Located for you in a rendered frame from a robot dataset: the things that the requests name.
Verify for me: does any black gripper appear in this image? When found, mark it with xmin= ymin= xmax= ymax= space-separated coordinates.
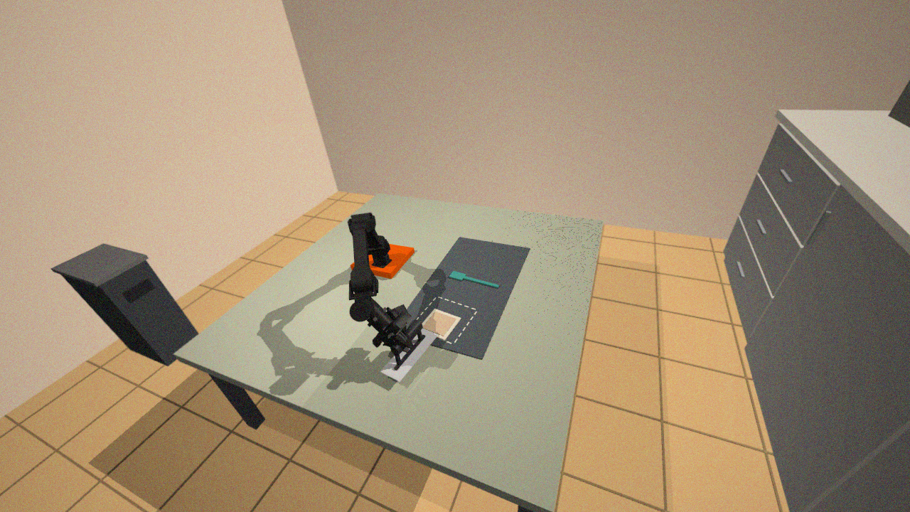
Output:
xmin=367 ymin=307 xmax=414 ymax=353

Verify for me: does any tan square tile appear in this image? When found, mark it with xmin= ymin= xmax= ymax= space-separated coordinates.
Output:
xmin=422 ymin=309 xmax=461 ymax=341

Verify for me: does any teal small trowel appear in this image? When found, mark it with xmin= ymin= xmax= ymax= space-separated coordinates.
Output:
xmin=449 ymin=271 xmax=499 ymax=288

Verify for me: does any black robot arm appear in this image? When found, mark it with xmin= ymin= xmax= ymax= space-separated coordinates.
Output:
xmin=348 ymin=213 xmax=408 ymax=322

